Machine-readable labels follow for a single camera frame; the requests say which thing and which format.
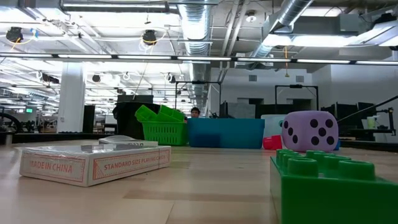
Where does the dark green toy brick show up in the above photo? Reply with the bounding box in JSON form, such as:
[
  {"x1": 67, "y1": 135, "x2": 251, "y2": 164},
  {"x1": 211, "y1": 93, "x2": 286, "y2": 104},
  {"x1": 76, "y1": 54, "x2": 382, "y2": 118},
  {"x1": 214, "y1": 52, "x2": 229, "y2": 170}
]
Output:
[{"x1": 269, "y1": 148, "x2": 398, "y2": 224}]

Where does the clear plastic bin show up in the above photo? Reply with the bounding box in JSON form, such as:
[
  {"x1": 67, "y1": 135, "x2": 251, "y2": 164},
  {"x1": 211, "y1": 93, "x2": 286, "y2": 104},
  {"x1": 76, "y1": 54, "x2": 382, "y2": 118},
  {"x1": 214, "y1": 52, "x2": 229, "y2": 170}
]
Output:
[{"x1": 260, "y1": 114, "x2": 289, "y2": 138}]

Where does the grey acoustic panel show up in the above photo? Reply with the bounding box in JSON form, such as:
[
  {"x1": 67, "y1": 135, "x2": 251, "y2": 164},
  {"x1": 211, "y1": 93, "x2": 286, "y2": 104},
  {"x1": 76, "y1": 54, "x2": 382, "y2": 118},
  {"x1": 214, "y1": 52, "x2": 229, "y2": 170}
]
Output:
[{"x1": 228, "y1": 102, "x2": 256, "y2": 119}]

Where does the long ceiling light rail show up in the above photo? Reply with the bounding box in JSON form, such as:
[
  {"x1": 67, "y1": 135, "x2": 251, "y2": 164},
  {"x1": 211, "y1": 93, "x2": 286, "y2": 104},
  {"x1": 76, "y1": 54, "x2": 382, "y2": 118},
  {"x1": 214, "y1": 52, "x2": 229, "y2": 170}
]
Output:
[{"x1": 0, "y1": 53, "x2": 398, "y2": 65}]

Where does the black tall cabinet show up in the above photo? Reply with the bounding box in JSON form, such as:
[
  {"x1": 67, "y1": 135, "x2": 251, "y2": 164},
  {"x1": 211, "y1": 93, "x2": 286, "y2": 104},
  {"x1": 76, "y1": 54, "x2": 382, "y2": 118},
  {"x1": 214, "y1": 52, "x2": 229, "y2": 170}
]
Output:
[{"x1": 83, "y1": 105, "x2": 96, "y2": 134}]

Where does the small red toy brick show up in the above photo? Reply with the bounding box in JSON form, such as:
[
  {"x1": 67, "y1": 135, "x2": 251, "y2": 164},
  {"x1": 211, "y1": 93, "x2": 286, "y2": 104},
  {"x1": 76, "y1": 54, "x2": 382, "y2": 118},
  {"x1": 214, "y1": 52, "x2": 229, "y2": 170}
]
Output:
[{"x1": 262, "y1": 134, "x2": 284, "y2": 151}]

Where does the blue plastic bin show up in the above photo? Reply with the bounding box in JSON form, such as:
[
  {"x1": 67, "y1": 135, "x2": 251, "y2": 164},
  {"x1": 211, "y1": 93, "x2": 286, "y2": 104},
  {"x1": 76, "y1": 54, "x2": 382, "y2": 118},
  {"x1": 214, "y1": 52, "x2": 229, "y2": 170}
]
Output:
[{"x1": 187, "y1": 118, "x2": 266, "y2": 149}]

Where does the white pillar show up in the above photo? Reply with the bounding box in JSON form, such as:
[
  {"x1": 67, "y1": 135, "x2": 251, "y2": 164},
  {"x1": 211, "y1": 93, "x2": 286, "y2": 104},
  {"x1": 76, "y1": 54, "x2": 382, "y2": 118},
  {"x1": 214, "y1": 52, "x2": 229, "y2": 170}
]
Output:
[{"x1": 57, "y1": 63, "x2": 86, "y2": 134}]

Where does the yellow hanging cord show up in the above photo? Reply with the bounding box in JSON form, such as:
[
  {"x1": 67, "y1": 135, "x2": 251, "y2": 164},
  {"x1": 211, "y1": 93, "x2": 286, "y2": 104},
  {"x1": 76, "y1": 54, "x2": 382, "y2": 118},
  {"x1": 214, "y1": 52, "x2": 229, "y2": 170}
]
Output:
[{"x1": 284, "y1": 46, "x2": 290, "y2": 78}]

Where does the dark background monitor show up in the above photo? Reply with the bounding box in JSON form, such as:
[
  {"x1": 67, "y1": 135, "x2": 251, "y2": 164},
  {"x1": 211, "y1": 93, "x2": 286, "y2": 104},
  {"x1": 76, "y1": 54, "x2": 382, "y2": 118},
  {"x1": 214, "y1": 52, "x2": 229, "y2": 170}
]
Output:
[{"x1": 117, "y1": 95, "x2": 154, "y2": 103}]

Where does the black ceiling-hung device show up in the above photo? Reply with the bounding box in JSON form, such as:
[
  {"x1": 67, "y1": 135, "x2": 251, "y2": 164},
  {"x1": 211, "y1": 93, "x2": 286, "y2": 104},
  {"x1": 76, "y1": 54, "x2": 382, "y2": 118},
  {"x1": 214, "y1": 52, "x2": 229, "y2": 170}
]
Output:
[
  {"x1": 142, "y1": 29, "x2": 158, "y2": 47},
  {"x1": 6, "y1": 26, "x2": 24, "y2": 43}
]

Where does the black background desk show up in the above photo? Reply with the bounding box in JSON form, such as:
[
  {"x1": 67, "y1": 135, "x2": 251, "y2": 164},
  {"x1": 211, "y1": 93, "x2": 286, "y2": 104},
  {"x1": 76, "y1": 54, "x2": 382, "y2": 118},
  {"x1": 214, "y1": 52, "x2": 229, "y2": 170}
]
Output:
[{"x1": 338, "y1": 128, "x2": 397, "y2": 137}]

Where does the green plastic basket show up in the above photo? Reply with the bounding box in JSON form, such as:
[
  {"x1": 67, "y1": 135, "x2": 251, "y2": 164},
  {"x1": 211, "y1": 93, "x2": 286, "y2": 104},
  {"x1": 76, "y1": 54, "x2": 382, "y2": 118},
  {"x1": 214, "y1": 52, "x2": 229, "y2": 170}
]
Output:
[{"x1": 141, "y1": 120, "x2": 189, "y2": 147}]

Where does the red white playing card box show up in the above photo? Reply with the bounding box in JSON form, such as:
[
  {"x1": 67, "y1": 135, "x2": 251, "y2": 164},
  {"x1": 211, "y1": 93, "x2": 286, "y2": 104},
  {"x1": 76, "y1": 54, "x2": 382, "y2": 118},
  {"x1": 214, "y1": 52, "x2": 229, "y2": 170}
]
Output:
[{"x1": 19, "y1": 144, "x2": 172, "y2": 187}]

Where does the person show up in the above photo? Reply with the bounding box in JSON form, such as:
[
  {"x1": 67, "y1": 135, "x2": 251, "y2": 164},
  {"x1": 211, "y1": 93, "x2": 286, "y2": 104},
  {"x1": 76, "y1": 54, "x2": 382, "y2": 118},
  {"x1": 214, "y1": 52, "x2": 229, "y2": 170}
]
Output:
[{"x1": 186, "y1": 106, "x2": 201, "y2": 122}]

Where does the black gantry frame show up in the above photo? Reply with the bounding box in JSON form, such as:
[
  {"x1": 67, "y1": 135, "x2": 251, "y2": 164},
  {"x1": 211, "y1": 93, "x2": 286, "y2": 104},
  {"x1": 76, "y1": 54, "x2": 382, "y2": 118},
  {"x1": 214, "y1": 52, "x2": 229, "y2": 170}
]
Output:
[
  {"x1": 274, "y1": 84, "x2": 320, "y2": 116},
  {"x1": 175, "y1": 80, "x2": 223, "y2": 116}
]

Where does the long green toy brick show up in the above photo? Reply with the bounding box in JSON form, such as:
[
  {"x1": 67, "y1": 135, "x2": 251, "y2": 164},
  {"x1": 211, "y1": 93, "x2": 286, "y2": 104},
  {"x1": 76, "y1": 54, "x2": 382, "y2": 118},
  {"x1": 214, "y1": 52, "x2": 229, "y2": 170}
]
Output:
[{"x1": 134, "y1": 105, "x2": 160, "y2": 123}]

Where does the silver ribbed ceiling duct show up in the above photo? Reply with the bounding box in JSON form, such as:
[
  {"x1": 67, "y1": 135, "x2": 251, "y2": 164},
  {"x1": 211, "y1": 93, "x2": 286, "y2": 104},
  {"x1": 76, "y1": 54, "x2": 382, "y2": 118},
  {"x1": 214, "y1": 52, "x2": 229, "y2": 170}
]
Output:
[
  {"x1": 177, "y1": 0, "x2": 215, "y2": 118},
  {"x1": 248, "y1": 0, "x2": 315, "y2": 60}
]

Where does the thin black slanted bar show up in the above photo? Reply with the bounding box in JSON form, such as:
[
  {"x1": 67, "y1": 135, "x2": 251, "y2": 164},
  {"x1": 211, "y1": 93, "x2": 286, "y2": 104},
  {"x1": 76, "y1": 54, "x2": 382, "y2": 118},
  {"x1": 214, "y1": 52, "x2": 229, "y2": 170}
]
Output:
[{"x1": 337, "y1": 95, "x2": 398, "y2": 123}]

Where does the purple foam die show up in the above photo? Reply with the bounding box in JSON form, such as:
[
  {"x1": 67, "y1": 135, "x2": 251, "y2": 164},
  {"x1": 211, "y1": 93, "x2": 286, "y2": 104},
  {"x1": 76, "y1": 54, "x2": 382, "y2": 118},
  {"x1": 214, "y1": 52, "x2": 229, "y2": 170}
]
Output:
[{"x1": 281, "y1": 110, "x2": 340, "y2": 152}]

